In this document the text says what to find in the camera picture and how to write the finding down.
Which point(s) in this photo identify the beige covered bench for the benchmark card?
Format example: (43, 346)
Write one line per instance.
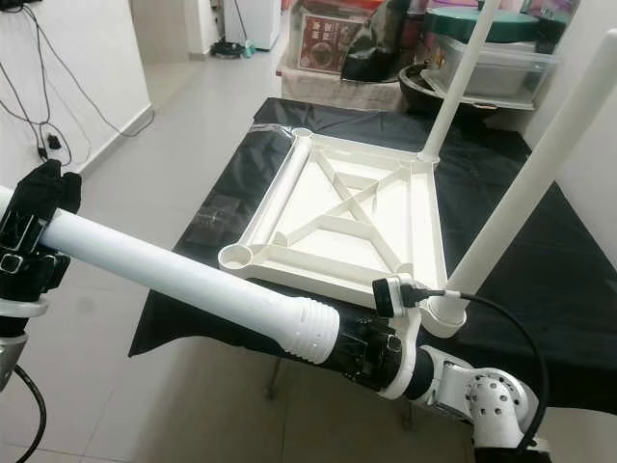
(328, 89)

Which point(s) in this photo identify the black round basin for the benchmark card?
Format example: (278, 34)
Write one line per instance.
(419, 92)

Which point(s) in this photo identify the black mop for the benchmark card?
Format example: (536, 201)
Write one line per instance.
(229, 48)

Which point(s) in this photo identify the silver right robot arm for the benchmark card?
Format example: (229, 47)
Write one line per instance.
(482, 400)

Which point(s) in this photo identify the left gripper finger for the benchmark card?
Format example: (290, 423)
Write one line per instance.
(53, 188)

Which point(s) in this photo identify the orange lid storage box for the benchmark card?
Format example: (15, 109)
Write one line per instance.
(323, 43)

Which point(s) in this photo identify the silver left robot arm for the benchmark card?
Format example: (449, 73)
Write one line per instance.
(6, 342)

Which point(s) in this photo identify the clear plastic bag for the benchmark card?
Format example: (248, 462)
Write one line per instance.
(212, 222)
(275, 127)

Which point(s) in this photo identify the cream plastic table top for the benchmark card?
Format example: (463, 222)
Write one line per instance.
(347, 246)

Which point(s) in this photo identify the green lid storage box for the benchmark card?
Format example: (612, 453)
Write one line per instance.
(501, 72)

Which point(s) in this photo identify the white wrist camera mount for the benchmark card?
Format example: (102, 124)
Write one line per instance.
(400, 381)
(24, 307)

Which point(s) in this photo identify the black tablecloth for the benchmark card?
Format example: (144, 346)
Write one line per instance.
(183, 338)

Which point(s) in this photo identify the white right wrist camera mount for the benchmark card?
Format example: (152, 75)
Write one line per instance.
(400, 381)

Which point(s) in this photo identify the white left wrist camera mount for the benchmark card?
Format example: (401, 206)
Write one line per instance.
(24, 307)

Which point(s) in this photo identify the black bag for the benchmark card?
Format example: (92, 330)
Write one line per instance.
(376, 48)

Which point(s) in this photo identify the white appliance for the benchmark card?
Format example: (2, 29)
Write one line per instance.
(258, 21)

